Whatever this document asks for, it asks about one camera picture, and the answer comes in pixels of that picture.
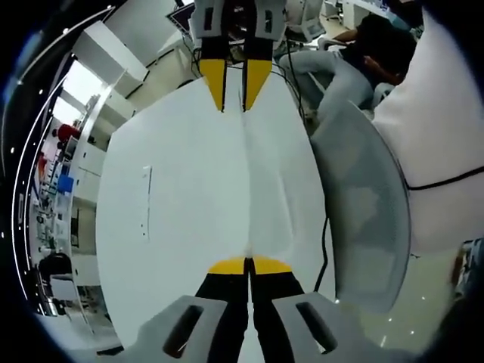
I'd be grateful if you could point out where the grey mesh office chair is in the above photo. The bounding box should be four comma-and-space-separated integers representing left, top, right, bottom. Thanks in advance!
309, 100, 413, 315

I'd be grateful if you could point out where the black cable on shirt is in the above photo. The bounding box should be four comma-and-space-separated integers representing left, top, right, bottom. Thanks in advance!
406, 166, 484, 191

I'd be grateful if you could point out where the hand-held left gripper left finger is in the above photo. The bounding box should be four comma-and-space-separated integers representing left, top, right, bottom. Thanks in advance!
128, 255, 251, 363

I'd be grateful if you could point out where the blue bin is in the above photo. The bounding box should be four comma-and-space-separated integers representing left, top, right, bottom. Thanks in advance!
56, 175, 76, 194

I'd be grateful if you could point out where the white counter with cabinets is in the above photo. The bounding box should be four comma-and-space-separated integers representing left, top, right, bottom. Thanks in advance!
73, 101, 133, 213

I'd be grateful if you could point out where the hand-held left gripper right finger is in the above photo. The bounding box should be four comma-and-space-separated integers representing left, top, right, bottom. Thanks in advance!
250, 254, 364, 363

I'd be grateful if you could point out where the person in white shirt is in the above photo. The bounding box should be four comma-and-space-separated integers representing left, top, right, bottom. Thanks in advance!
372, 9, 484, 258

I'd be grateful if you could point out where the clear food packaging bag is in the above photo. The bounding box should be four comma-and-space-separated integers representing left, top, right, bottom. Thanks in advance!
221, 107, 298, 262

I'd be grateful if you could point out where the white square column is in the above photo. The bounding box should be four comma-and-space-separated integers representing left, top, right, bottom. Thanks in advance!
73, 20, 149, 98

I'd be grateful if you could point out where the black office chair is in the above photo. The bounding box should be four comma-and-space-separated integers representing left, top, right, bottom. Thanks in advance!
37, 252, 75, 317

